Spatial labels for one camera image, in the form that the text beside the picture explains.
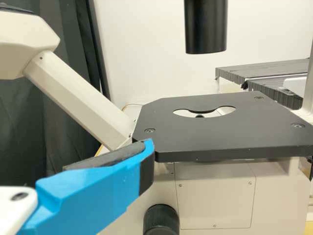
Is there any cream microscope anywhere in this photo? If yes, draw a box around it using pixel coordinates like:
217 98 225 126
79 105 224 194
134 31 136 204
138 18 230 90
0 0 313 235

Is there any black platform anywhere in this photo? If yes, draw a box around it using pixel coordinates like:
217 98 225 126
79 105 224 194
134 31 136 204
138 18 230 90
215 58 310 84
246 78 305 111

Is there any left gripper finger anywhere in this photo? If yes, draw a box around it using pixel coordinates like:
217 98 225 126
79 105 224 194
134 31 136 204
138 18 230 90
16 138 156 235

